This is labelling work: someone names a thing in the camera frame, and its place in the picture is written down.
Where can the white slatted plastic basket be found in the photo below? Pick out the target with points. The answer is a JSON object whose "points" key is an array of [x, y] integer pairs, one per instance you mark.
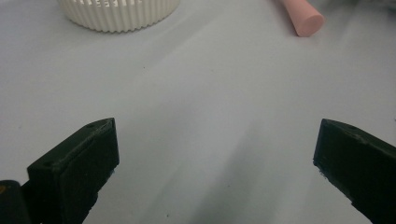
{"points": [[118, 15]]}

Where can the pink hairbrush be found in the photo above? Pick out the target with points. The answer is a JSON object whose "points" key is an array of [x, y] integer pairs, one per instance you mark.
{"points": [[303, 18]]}

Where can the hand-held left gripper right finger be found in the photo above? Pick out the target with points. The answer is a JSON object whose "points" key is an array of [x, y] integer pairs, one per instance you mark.
{"points": [[358, 161]]}

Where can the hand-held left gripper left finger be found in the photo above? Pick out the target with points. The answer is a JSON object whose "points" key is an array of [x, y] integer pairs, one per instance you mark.
{"points": [[74, 168]]}

